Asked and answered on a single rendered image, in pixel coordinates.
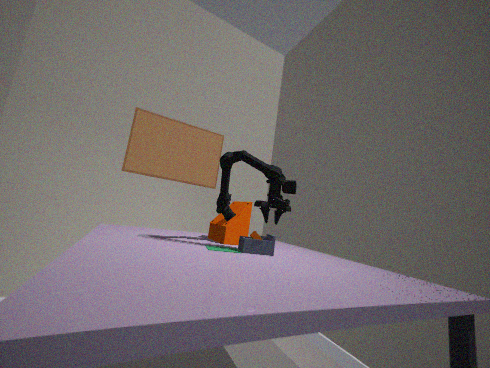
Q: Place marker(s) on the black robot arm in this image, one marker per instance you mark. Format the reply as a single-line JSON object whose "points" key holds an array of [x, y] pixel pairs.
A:
{"points": [[273, 173]]}

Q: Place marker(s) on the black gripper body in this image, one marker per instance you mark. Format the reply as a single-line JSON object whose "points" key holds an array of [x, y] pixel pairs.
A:
{"points": [[265, 204]]}

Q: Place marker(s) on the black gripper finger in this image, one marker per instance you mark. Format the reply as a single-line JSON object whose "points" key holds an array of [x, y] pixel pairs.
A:
{"points": [[278, 215], [265, 212]]}

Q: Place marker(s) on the orange l-shaped part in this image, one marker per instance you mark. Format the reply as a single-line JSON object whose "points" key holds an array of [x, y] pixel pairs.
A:
{"points": [[255, 235]]}

